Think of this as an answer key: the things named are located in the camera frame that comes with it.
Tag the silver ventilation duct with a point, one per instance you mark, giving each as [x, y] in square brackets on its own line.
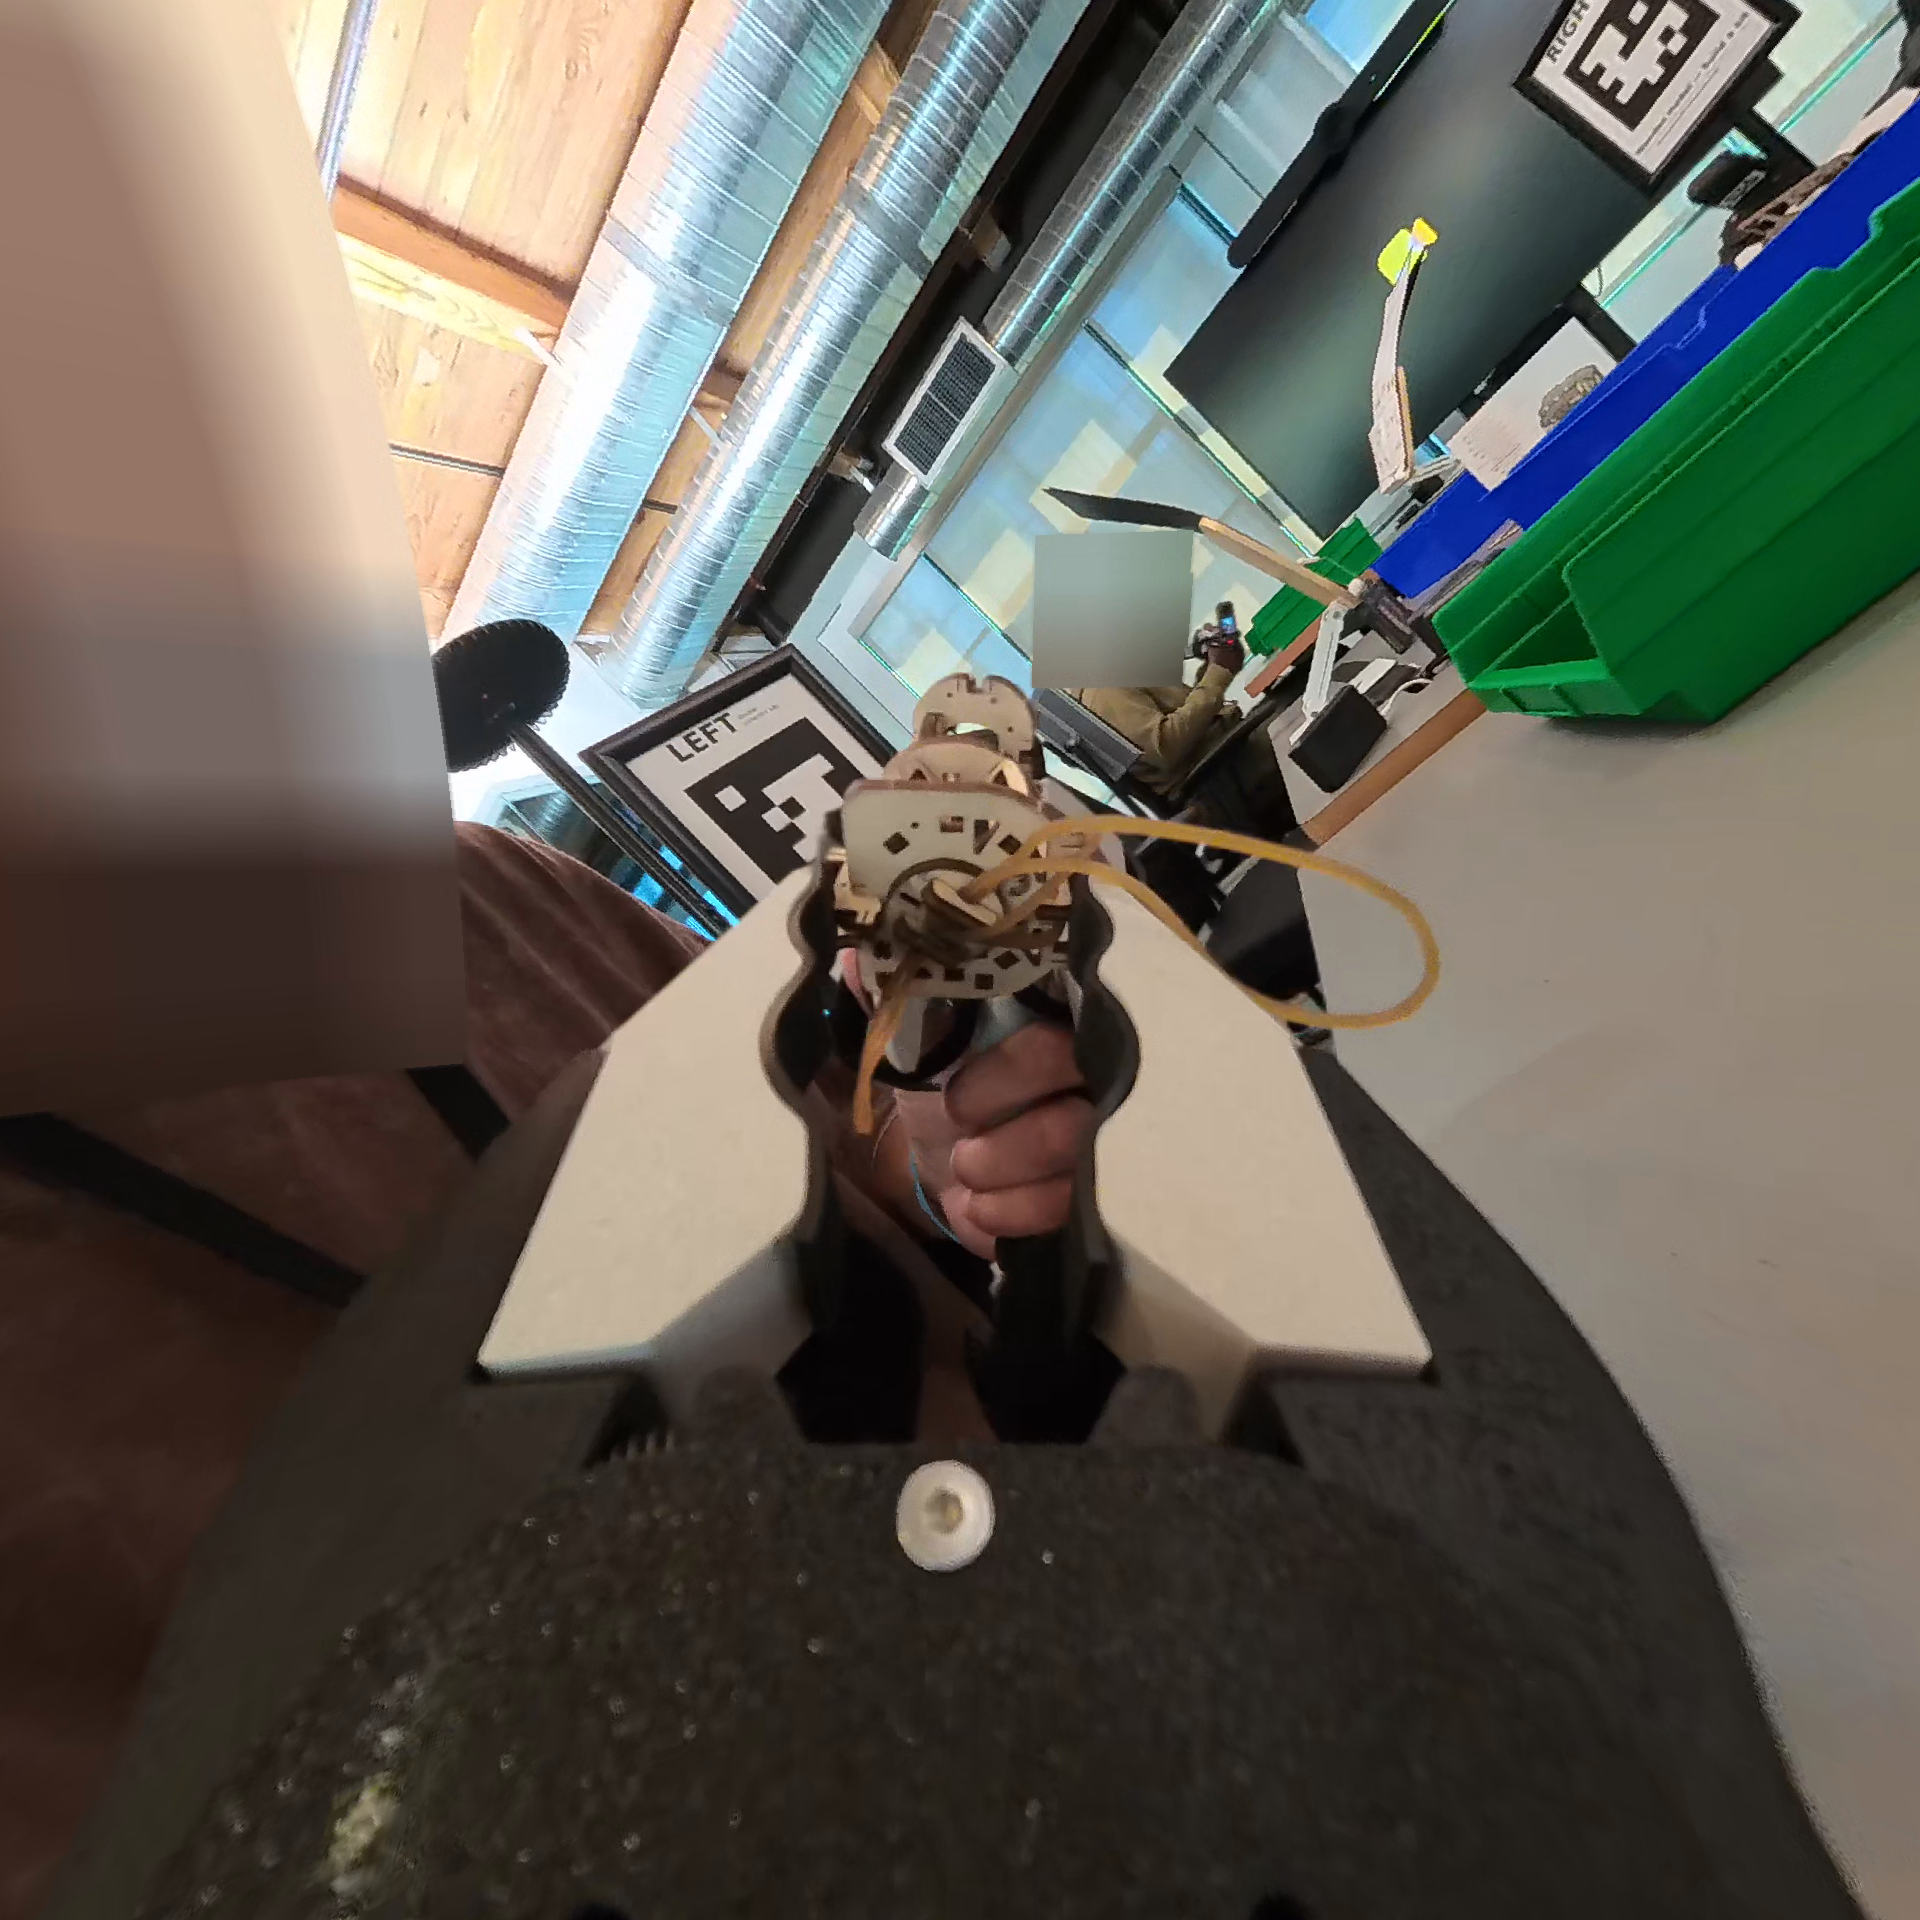
[841, 435]
[674, 300]

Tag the white desk stand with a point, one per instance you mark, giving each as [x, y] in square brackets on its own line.
[1335, 720]

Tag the green plastic bin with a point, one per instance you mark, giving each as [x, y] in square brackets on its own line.
[1771, 570]

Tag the white vent grille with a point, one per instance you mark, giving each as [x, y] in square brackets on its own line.
[943, 399]

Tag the small green bin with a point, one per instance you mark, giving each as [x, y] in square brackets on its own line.
[1304, 600]

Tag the yellow rubber band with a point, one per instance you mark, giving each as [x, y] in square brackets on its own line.
[864, 1103]

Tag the large black monitor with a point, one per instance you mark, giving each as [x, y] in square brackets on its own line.
[1424, 254]

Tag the black framed tag sign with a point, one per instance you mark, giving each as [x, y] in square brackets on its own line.
[1651, 61]
[750, 811]

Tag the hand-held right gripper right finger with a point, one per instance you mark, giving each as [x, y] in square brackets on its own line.
[1274, 1200]

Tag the person's left hand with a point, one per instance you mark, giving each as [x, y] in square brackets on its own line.
[1021, 1155]

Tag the wooden model assembly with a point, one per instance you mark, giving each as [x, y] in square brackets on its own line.
[944, 841]

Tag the blue wristband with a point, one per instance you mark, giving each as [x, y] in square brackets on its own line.
[926, 1200]

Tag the person's left forearm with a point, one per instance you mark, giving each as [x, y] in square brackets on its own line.
[885, 1200]

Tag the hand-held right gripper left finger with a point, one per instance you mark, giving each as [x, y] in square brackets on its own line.
[660, 1200]

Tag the blue plastic bin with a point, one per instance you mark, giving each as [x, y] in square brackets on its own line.
[1651, 421]

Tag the white paper stand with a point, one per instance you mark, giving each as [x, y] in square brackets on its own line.
[1402, 374]

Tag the yellow sticker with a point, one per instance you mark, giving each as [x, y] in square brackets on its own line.
[1406, 249]

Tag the white photo sheet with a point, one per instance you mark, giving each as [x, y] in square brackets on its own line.
[1514, 435]

